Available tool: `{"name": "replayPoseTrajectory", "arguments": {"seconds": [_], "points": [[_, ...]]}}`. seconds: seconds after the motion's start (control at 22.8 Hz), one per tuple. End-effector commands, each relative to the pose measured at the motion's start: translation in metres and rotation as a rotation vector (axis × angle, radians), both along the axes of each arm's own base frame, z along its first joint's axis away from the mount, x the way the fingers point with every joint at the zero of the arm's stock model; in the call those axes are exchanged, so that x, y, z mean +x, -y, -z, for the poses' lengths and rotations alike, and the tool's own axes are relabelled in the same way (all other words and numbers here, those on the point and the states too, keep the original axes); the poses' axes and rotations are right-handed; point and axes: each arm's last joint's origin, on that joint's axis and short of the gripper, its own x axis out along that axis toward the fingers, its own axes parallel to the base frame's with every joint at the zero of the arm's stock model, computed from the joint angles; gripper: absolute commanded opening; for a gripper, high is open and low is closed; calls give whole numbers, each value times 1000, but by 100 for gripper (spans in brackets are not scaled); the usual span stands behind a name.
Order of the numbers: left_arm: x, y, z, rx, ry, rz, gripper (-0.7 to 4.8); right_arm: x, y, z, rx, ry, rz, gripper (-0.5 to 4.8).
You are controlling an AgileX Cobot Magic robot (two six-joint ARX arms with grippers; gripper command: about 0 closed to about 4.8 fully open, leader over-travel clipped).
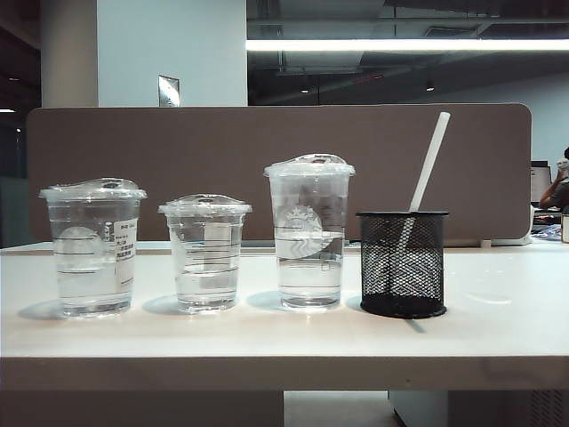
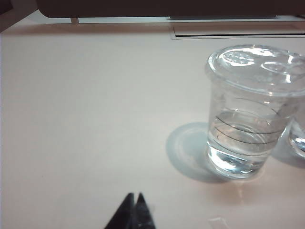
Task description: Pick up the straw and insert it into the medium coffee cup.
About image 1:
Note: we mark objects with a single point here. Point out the white paper straw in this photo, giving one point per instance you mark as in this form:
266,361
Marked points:
429,164

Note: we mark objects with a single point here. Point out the tall clear plastic cup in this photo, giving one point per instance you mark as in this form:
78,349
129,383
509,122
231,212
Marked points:
311,267

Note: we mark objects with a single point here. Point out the small clear plastic cup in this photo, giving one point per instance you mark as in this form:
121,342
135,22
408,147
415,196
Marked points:
205,267

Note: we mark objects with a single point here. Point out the medium clear cup with label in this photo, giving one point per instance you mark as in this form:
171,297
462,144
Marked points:
89,249

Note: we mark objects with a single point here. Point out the brown desk divider panel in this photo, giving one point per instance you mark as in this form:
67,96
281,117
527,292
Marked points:
200,147

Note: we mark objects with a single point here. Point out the black mesh pen holder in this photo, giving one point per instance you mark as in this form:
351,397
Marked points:
427,267

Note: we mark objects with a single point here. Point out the black ceiling spotlight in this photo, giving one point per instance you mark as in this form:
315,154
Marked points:
430,85

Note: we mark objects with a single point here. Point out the long ceiling light strip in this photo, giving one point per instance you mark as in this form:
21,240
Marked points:
400,45

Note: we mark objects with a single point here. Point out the white divider foot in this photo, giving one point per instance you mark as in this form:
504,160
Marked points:
507,240

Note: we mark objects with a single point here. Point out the background computer monitor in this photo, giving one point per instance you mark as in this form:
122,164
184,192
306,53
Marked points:
540,182

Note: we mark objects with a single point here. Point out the seated person in background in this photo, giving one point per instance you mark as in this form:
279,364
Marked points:
555,193

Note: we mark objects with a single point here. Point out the small beige box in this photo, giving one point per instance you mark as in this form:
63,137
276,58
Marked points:
565,228

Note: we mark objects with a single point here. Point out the silver wall sign plate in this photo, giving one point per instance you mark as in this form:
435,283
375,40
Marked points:
169,91

